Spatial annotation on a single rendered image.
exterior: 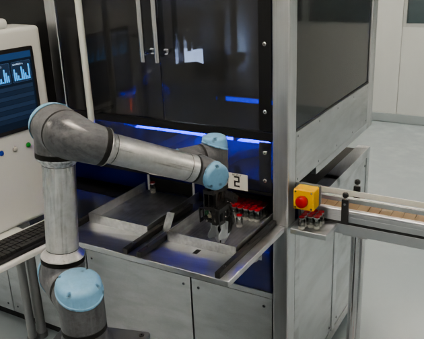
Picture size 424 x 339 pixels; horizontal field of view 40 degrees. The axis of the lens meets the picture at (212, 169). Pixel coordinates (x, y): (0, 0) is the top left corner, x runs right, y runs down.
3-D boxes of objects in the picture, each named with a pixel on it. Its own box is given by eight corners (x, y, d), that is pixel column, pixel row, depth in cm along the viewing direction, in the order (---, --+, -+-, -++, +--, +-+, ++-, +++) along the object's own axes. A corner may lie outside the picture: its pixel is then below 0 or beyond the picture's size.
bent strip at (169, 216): (168, 226, 204) (167, 211, 202) (175, 228, 203) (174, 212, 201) (145, 243, 193) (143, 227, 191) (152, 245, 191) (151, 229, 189)
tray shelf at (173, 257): (135, 192, 241) (135, 187, 240) (293, 222, 207) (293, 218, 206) (52, 239, 202) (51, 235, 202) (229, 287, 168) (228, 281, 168)
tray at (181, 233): (217, 203, 221) (217, 195, 220) (280, 215, 209) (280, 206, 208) (167, 240, 194) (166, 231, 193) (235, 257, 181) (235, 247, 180)
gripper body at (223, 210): (198, 224, 178) (196, 187, 174) (213, 213, 185) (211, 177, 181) (220, 229, 174) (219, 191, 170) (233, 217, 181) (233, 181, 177)
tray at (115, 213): (145, 190, 238) (144, 181, 237) (199, 200, 225) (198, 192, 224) (89, 221, 210) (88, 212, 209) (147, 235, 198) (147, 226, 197)
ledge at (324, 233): (304, 217, 211) (305, 212, 210) (339, 224, 205) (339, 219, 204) (289, 233, 200) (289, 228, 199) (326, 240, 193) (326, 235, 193)
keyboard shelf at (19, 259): (48, 212, 245) (47, 207, 244) (93, 228, 229) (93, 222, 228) (-52, 256, 211) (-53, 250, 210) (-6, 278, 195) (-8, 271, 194)
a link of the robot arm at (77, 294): (68, 344, 142) (61, 296, 137) (52, 317, 153) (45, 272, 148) (114, 327, 148) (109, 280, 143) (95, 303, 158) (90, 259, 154)
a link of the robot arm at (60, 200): (51, 317, 151) (40, 111, 135) (36, 292, 163) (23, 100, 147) (95, 306, 157) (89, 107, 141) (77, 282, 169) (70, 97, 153)
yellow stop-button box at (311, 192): (301, 200, 201) (301, 181, 199) (320, 204, 198) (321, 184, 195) (292, 208, 195) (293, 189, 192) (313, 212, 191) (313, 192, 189)
